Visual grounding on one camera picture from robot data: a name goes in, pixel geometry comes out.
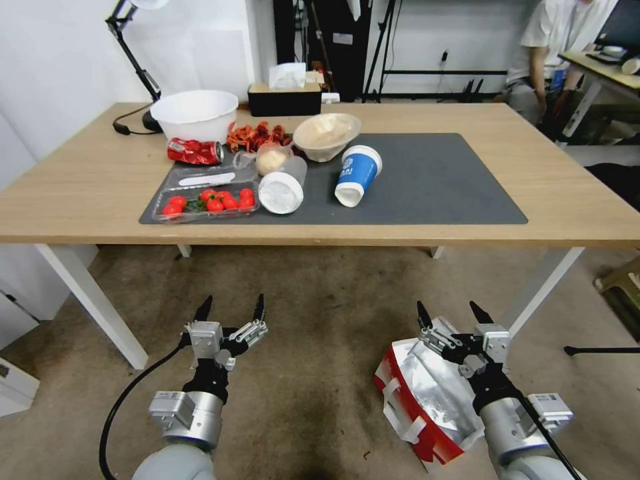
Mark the clear cup with white lid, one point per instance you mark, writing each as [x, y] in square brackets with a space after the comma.
[282, 192]

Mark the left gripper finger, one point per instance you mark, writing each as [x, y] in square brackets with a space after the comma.
[204, 309]
[252, 331]

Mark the white tissue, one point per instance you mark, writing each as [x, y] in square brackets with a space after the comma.
[287, 75]

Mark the black tissue box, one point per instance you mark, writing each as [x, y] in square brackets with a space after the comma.
[284, 102]

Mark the black floor stand leg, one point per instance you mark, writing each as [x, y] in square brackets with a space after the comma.
[600, 350]

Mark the clear plastic tomato tray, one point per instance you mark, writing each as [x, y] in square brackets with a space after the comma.
[200, 182]

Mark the black desk lamp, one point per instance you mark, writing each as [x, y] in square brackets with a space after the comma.
[135, 60]

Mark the black tripod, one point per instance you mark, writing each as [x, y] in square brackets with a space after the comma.
[382, 45]

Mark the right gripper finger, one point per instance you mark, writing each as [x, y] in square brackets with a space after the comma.
[480, 316]
[437, 340]

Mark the dark computer monitor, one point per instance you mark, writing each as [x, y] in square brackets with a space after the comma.
[622, 22]

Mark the crushed red soda can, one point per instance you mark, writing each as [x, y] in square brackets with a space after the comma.
[192, 151]

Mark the clear bag with bun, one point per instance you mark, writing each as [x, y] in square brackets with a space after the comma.
[270, 160]

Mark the person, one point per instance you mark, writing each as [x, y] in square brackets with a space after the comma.
[545, 45]

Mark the dark grey desk mat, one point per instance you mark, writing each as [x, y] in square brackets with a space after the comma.
[440, 185]

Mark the red crayfish shells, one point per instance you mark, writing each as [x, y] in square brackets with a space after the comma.
[255, 136]

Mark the white cabinet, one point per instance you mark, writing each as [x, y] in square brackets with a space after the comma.
[30, 285]

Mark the wooden desk with white frame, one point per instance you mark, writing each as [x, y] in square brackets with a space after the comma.
[605, 75]

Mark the blue white paper cup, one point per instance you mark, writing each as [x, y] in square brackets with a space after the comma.
[357, 175]

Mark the white cardboard box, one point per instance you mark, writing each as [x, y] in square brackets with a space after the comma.
[15, 387]

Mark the black cabinet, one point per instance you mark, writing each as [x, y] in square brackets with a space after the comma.
[345, 45]

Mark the beige paper bowl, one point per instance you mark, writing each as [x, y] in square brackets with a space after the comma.
[327, 135]

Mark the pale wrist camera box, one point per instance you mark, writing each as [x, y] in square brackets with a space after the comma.
[492, 345]
[205, 340]

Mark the white bowl on desk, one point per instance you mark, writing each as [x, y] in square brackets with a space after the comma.
[613, 50]

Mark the red silver food delivery bag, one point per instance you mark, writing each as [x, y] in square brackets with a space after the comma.
[430, 395]

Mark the white plastic bowl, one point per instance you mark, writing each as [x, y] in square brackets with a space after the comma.
[196, 117]

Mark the wooden table with white legs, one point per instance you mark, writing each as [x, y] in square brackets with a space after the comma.
[550, 180]

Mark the green plastic stool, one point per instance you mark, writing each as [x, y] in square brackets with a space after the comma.
[622, 295]

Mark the red cherry tomato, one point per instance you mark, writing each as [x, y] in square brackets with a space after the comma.
[246, 193]
[230, 203]
[177, 202]
[170, 210]
[207, 194]
[224, 195]
[215, 205]
[247, 202]

